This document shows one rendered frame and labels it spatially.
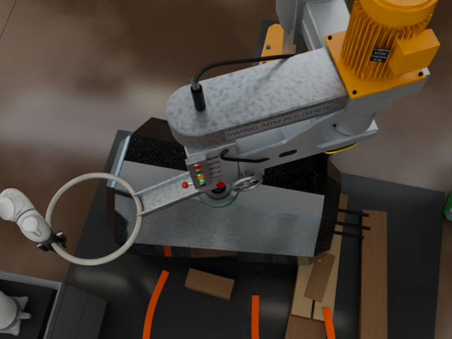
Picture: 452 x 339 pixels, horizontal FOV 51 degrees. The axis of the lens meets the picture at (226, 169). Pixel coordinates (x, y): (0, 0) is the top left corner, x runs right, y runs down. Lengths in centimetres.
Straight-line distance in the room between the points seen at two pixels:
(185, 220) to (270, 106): 107
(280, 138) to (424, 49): 69
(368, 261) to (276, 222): 92
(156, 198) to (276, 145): 76
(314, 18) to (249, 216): 103
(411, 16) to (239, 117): 64
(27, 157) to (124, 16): 143
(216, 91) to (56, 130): 230
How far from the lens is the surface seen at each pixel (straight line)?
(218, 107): 174
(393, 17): 153
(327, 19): 226
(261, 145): 200
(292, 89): 178
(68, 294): 273
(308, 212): 250
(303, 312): 302
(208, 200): 249
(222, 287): 311
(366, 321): 319
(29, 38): 449
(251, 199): 251
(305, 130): 197
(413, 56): 162
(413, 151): 369
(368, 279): 323
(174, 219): 262
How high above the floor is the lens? 320
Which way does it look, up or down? 68 degrees down
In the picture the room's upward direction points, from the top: 9 degrees counter-clockwise
